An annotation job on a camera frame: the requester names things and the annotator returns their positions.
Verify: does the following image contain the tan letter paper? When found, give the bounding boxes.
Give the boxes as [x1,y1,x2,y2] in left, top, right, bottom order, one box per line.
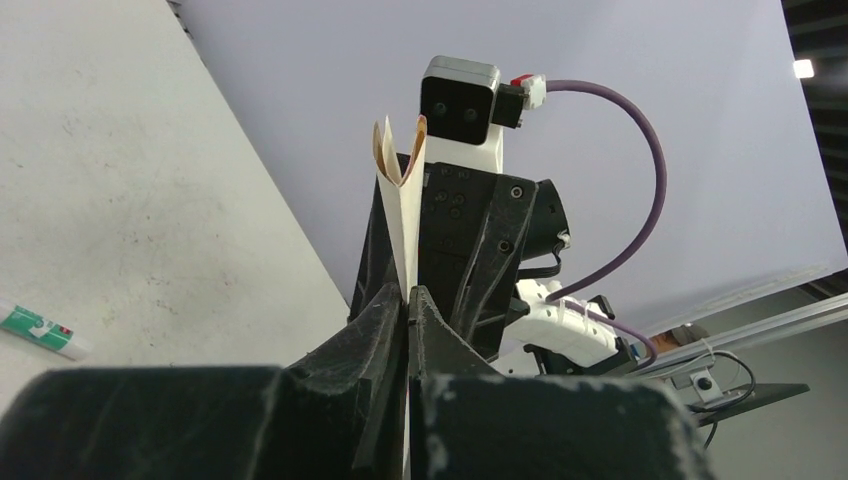
[372,115,428,301]

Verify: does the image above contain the aluminium frame rail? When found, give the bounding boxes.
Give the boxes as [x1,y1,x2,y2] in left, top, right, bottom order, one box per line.
[648,286,847,371]

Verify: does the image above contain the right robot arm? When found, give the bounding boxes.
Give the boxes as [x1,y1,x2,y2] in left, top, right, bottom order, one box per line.
[414,161,636,375]

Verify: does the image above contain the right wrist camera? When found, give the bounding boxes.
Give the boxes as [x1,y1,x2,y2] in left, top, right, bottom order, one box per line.
[420,55,503,174]

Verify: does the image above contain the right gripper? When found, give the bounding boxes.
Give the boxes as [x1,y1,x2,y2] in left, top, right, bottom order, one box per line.
[349,163,570,360]

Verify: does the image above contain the green white glue stick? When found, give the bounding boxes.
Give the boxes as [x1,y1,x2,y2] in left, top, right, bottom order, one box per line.
[1,300,92,361]

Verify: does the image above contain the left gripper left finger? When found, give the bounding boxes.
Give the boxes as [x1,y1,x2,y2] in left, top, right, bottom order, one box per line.
[1,284,405,479]

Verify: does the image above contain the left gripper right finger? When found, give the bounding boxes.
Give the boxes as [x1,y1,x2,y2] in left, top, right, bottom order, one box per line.
[408,287,714,479]

